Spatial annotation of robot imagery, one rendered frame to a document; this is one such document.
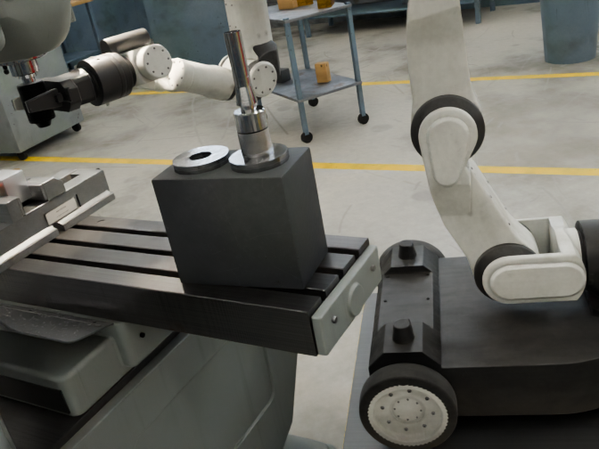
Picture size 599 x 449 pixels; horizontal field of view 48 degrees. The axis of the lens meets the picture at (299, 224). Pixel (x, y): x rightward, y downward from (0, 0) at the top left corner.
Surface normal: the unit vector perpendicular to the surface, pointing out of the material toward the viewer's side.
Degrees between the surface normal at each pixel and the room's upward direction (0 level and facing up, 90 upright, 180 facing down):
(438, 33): 115
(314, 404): 0
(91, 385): 90
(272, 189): 90
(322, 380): 0
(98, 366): 90
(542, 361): 0
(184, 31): 90
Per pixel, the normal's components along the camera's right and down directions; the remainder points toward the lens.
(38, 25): 0.85, 0.47
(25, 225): 0.88, 0.05
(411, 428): -0.17, 0.45
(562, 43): -0.54, 0.50
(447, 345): -0.18, -0.89
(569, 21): -0.35, 0.52
